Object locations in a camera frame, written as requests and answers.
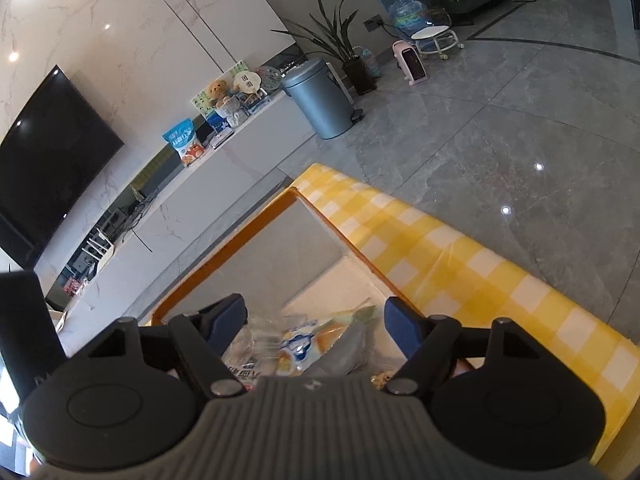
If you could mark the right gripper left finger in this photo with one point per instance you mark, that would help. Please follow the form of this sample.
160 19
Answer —
200 341

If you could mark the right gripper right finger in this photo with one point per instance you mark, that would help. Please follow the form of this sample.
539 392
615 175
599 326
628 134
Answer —
426 343

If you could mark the yellow checkered tablecloth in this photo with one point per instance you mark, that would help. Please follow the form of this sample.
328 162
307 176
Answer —
440 270

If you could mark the blue white snack bag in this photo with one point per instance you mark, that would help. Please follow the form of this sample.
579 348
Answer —
336 345

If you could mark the orange storage box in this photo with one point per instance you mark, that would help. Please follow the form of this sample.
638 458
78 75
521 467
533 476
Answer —
289 260

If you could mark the white marble tv console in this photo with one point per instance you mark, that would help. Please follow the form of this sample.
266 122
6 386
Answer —
189 216

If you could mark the white wifi router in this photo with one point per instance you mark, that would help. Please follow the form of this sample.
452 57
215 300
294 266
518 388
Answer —
98 246

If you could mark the blue chips bag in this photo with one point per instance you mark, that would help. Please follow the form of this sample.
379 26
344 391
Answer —
183 139

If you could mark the green white poster card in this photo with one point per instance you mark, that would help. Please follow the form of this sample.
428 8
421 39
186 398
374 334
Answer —
205 101

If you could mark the teddy bear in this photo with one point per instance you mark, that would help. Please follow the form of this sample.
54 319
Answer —
218 92

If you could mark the pink small heater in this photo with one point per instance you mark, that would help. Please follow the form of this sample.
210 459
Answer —
409 60

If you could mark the grey blue trash bin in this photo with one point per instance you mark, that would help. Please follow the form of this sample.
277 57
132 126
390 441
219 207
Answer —
321 97

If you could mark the white round stool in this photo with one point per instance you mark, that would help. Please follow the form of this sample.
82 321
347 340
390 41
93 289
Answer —
436 40

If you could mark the tall leafy potted plant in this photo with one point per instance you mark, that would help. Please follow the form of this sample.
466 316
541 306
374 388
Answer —
330 35

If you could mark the blue water jug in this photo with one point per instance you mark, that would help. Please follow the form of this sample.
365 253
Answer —
409 16

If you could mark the black wall television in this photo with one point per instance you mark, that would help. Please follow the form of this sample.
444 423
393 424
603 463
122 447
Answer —
53 151

